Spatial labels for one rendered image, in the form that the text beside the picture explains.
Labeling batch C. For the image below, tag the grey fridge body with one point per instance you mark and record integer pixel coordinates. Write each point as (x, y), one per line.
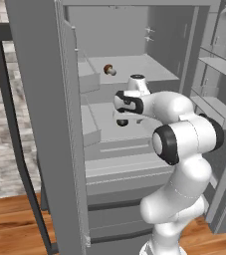
(124, 40)

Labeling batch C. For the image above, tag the grey freezer drawer front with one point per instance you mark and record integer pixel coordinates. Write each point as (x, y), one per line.
(117, 244)
(117, 215)

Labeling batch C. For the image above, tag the brown mushroom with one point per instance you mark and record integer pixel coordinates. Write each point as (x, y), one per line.
(109, 69)

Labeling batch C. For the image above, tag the black frame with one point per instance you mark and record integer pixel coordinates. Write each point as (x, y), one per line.
(8, 109)

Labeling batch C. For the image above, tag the grey fridge door with shelves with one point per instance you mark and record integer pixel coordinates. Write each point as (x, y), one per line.
(222, 99)

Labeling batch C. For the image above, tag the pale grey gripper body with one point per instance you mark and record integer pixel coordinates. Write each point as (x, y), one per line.
(127, 115)

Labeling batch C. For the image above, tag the grey fridge door with bins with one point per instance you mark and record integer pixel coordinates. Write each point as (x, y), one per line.
(41, 99)

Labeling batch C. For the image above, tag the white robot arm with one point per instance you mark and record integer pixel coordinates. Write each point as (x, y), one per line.
(180, 139)

